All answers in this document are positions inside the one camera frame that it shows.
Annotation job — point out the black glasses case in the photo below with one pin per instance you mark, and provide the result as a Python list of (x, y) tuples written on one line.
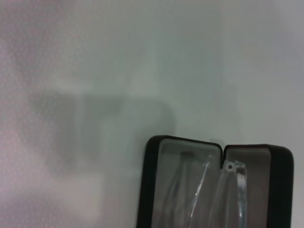
[(152, 180)]

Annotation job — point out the clear white glasses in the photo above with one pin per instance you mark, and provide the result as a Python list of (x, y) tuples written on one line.
[(229, 166)]

